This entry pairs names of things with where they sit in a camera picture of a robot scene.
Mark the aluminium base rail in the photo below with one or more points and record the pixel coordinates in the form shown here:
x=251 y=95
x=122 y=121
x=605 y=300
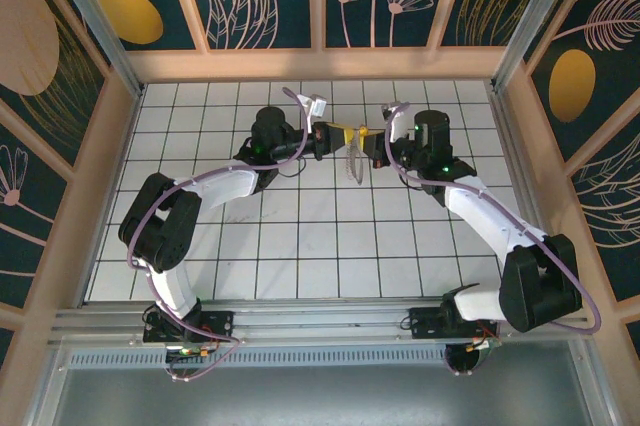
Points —
x=320 y=318

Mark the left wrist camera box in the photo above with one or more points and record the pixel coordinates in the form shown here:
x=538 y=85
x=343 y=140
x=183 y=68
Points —
x=312 y=105

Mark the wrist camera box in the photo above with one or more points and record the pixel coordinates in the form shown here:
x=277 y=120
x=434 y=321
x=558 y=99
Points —
x=397 y=121
x=312 y=105

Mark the grey metal sheet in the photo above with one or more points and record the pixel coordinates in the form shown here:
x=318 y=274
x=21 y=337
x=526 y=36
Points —
x=320 y=396

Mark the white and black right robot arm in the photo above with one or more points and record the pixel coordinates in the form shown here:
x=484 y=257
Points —
x=480 y=211

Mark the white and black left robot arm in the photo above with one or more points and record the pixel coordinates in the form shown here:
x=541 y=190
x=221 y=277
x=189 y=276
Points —
x=220 y=186

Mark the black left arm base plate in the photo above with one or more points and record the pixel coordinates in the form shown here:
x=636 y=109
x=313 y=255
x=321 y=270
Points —
x=220 y=321

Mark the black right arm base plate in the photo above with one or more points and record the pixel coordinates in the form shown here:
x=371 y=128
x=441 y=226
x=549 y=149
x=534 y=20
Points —
x=425 y=323

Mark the aluminium corner post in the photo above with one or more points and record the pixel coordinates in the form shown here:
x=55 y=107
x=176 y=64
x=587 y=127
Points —
x=537 y=11
x=93 y=11

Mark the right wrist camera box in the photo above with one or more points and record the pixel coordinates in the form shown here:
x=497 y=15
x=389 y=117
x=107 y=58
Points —
x=397 y=121

